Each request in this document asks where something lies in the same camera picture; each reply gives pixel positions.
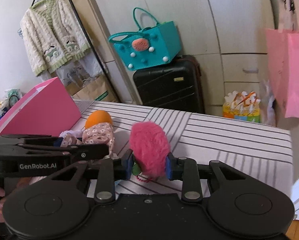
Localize pink strawberry plush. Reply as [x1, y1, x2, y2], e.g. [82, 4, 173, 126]
[129, 121, 171, 182]

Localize person's left hand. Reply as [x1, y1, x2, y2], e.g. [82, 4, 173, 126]
[0, 177, 44, 223]

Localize purple plush toy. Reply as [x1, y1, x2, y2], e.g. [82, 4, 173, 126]
[53, 130, 83, 147]

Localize pink storage box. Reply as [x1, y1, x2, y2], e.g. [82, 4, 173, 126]
[0, 77, 81, 136]

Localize black suitcase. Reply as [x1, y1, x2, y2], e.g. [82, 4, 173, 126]
[133, 55, 205, 114]

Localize brown paper shopping bag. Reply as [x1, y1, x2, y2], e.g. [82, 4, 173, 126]
[65, 74, 118, 102]

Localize striped pink table cloth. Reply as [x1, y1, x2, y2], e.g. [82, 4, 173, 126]
[73, 100, 293, 195]

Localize colourful cartoon gift bag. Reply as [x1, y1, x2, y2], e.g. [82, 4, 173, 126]
[223, 90, 261, 123]

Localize teal felt handbag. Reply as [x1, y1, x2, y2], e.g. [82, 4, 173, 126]
[108, 7, 181, 71]

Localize cream knitted cardigan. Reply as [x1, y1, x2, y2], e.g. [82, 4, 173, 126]
[20, 0, 91, 76]

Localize pink paper gift bag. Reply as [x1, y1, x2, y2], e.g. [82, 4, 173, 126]
[265, 0, 299, 119]

